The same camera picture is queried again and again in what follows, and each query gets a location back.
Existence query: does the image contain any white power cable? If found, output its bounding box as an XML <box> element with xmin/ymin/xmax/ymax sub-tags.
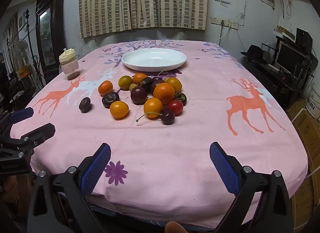
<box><xmin>213</xmin><ymin>21</ymin><xmax>232</xmax><ymax>45</ymax></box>

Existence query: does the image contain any black desk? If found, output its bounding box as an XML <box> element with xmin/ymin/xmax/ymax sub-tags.
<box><xmin>244</xmin><ymin>55</ymin><xmax>315</xmax><ymax>106</ymax></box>

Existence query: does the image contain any dark cherry with stem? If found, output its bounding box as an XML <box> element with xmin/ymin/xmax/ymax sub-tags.
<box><xmin>136</xmin><ymin>108</ymin><xmax>175</xmax><ymax>125</ymax></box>

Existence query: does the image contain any large orange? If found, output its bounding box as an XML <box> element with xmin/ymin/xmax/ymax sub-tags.
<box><xmin>153</xmin><ymin>82</ymin><xmax>175</xmax><ymax>105</ymax></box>

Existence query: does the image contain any computer monitor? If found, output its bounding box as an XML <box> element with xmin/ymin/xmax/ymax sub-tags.
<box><xmin>275</xmin><ymin>41</ymin><xmax>304</xmax><ymax>74</ymax></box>

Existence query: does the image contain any beige-lidded plastic jar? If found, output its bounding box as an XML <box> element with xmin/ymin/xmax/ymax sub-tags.
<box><xmin>59</xmin><ymin>48</ymin><xmax>80</xmax><ymax>81</ymax></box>

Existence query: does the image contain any wooden wall shelf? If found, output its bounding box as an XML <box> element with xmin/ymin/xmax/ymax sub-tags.
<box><xmin>274</xmin><ymin>26</ymin><xmax>295</xmax><ymax>40</ymax></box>

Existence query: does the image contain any red cherry tomato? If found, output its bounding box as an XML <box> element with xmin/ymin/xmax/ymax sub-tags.
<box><xmin>168</xmin><ymin>99</ymin><xmax>184</xmax><ymax>116</ymax></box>

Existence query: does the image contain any orange box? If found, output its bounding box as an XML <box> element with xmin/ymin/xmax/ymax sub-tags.
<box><xmin>17</xmin><ymin>66</ymin><xmax>32</xmax><ymax>78</ymax></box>

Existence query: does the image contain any dark purple round fruit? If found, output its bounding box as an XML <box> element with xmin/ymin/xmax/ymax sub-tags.
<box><xmin>150</xmin><ymin>76</ymin><xmax>166</xmax><ymax>94</ymax></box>

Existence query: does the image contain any dark round water chestnut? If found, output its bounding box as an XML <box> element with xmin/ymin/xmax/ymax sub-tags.
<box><xmin>175</xmin><ymin>92</ymin><xmax>187</xmax><ymax>106</ymax></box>
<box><xmin>102</xmin><ymin>92</ymin><xmax>120</xmax><ymax>109</ymax></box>

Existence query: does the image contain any dark brown round fruit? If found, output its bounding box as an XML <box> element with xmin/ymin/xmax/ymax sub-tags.
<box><xmin>139</xmin><ymin>77</ymin><xmax>154</xmax><ymax>93</ymax></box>

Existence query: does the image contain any cardboard box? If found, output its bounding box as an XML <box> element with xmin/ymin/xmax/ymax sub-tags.
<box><xmin>291</xmin><ymin>109</ymin><xmax>320</xmax><ymax>173</ymax></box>

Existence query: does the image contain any small orange citrus fruit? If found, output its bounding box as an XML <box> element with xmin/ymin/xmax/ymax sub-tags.
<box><xmin>109</xmin><ymin>100</ymin><xmax>130</xmax><ymax>119</ymax></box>
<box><xmin>143</xmin><ymin>97</ymin><xmax>163</xmax><ymax>119</ymax></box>
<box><xmin>98</xmin><ymin>80</ymin><xmax>113</xmax><ymax>96</ymax></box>
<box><xmin>132</xmin><ymin>73</ymin><xmax>148</xmax><ymax>84</ymax></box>

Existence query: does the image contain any yellow-green citrus fruit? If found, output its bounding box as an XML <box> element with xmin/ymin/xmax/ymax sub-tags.
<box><xmin>118</xmin><ymin>75</ymin><xmax>133</xmax><ymax>90</ymax></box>

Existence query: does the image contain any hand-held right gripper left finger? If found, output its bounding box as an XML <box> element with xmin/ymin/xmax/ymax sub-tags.
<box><xmin>27</xmin><ymin>143</ymin><xmax>112</xmax><ymax>233</ymax></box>

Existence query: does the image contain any white oval plate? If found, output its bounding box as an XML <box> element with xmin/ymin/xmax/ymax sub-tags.
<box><xmin>121</xmin><ymin>48</ymin><xmax>187</xmax><ymax>72</ymax></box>

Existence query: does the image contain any black hat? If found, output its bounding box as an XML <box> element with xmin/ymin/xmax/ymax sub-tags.
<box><xmin>240</xmin><ymin>45</ymin><xmax>268</xmax><ymax>64</ymax></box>

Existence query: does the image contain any beige checked curtain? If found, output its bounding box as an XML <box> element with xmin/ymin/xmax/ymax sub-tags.
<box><xmin>79</xmin><ymin>0</ymin><xmax>209</xmax><ymax>38</ymax></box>

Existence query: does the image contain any dark heart-shaped water chestnut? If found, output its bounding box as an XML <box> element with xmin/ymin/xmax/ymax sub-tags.
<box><xmin>79</xmin><ymin>97</ymin><xmax>92</xmax><ymax>113</ymax></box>

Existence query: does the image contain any pink deer-print tablecloth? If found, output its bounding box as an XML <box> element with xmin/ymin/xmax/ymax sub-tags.
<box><xmin>10</xmin><ymin>40</ymin><xmax>308</xmax><ymax>226</ymax></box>

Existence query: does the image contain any standing fan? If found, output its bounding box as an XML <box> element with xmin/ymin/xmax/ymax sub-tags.
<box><xmin>14</xmin><ymin>39</ymin><xmax>28</xmax><ymax>73</ymax></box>

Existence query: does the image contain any person's right hand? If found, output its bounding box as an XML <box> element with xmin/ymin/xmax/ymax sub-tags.
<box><xmin>165</xmin><ymin>220</ymin><xmax>187</xmax><ymax>233</ymax></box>

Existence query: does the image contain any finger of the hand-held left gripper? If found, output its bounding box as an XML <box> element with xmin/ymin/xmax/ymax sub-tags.
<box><xmin>15</xmin><ymin>123</ymin><xmax>56</xmax><ymax>157</ymax></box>
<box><xmin>0</xmin><ymin>107</ymin><xmax>34</xmax><ymax>136</ymax></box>

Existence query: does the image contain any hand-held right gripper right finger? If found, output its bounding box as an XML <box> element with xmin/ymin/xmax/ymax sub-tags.
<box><xmin>209</xmin><ymin>142</ymin><xmax>293</xmax><ymax>233</ymax></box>

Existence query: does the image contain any white plastic bucket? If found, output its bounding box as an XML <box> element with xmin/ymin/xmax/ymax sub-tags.
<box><xmin>305</xmin><ymin>90</ymin><xmax>320</xmax><ymax>119</ymax></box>

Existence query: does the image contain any dark wooden framed cabinet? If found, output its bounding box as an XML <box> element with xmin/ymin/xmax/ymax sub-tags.
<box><xmin>35</xmin><ymin>0</ymin><xmax>66</xmax><ymax>83</ymax></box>

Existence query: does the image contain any white wall socket strip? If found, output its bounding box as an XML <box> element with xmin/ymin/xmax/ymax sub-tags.
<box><xmin>221</xmin><ymin>20</ymin><xmax>239</xmax><ymax>29</ymax></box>

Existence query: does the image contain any black speaker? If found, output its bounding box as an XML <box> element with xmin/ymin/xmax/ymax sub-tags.
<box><xmin>296</xmin><ymin>28</ymin><xmax>313</xmax><ymax>50</ymax></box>

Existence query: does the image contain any dark purple plum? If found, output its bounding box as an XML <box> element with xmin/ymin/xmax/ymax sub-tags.
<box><xmin>130</xmin><ymin>86</ymin><xmax>148</xmax><ymax>105</ymax></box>

